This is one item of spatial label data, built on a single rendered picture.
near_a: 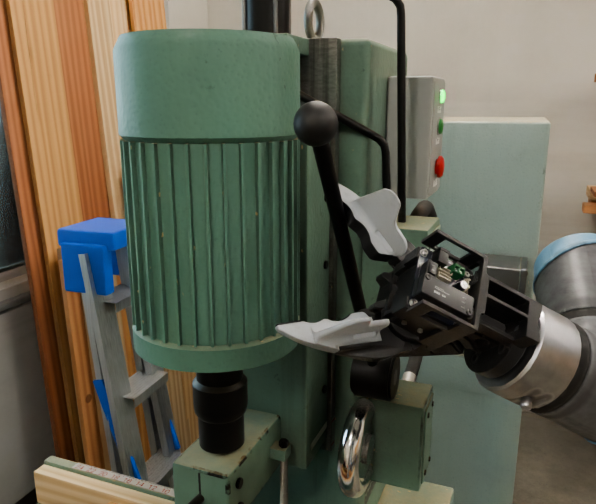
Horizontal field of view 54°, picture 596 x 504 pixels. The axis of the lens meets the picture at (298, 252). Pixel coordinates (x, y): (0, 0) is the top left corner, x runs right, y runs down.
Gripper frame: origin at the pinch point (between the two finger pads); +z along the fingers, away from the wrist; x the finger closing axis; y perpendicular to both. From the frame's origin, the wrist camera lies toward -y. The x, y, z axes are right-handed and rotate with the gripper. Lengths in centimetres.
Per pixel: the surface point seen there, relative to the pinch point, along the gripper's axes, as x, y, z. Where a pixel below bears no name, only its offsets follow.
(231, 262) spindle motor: 0.7, -5.7, 3.9
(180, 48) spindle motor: -9.8, 4.0, 16.0
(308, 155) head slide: -16.3, -7.5, 0.4
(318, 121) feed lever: -5.2, 9.2, 4.2
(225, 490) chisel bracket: 16.4, -22.4, -7.2
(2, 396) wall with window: -9, -179, 32
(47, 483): 19, -52, 9
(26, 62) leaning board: -88, -116, 68
